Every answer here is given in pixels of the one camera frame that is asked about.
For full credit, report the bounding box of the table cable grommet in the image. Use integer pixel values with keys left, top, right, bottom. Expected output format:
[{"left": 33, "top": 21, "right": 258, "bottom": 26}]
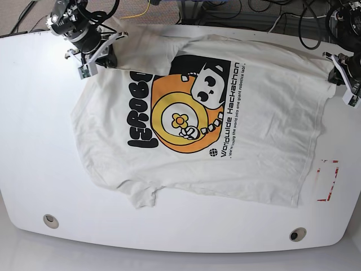
[
  {"left": 289, "top": 228, "right": 307, "bottom": 242},
  {"left": 43, "top": 214, "right": 59, "bottom": 229}
]

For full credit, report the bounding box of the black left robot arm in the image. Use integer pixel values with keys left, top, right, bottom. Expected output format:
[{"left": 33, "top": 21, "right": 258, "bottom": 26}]
[{"left": 325, "top": 1, "right": 360, "bottom": 83}]

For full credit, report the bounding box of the white cable on floor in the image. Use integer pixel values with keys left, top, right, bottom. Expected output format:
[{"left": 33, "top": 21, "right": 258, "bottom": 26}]
[{"left": 267, "top": 12, "right": 331, "bottom": 33}]

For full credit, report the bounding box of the yellow cable on floor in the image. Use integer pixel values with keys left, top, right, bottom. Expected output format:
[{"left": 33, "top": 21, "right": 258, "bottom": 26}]
[{"left": 121, "top": 0, "right": 150, "bottom": 20}]

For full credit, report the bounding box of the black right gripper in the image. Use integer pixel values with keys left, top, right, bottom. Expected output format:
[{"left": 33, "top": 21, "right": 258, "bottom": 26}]
[{"left": 63, "top": 27, "right": 118, "bottom": 68}]

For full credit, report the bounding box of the white t-shirt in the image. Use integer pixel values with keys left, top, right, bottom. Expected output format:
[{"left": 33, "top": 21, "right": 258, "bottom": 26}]
[{"left": 71, "top": 27, "right": 336, "bottom": 208}]

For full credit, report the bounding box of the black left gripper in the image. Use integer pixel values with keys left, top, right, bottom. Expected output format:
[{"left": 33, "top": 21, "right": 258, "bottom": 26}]
[{"left": 328, "top": 53, "right": 361, "bottom": 85}]

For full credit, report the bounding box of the red tape rectangle marker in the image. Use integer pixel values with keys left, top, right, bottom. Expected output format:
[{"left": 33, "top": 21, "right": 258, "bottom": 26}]
[{"left": 314, "top": 160, "right": 340, "bottom": 202}]

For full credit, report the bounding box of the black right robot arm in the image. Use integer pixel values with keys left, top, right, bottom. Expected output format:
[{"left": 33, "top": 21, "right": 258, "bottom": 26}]
[{"left": 46, "top": 1, "right": 120, "bottom": 65}]

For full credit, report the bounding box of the right table cable grommet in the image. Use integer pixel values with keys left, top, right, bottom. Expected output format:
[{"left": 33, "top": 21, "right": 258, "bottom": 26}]
[{"left": 289, "top": 228, "right": 307, "bottom": 242}]

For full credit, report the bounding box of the left table cable grommet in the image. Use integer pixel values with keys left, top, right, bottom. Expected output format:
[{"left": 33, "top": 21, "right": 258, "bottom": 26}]
[{"left": 43, "top": 214, "right": 59, "bottom": 229}]

